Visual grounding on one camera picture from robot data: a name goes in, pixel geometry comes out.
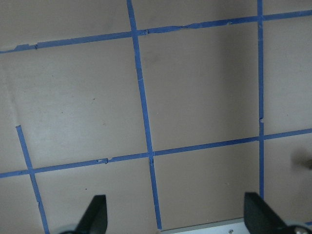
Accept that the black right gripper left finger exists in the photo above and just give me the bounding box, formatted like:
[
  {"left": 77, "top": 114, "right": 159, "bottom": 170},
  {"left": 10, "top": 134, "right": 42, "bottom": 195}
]
[{"left": 75, "top": 195, "right": 108, "bottom": 234}]

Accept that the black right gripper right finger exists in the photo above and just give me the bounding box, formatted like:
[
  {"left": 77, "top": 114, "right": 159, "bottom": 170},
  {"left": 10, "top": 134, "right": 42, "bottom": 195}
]
[{"left": 244, "top": 192, "right": 288, "bottom": 234}]

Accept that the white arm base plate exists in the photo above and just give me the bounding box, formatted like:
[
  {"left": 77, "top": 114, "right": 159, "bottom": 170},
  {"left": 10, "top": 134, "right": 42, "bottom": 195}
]
[{"left": 161, "top": 217, "right": 312, "bottom": 234}]

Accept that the brown paper table mat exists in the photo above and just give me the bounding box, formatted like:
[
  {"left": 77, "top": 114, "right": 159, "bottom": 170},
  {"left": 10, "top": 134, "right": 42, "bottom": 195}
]
[{"left": 0, "top": 0, "right": 312, "bottom": 234}]

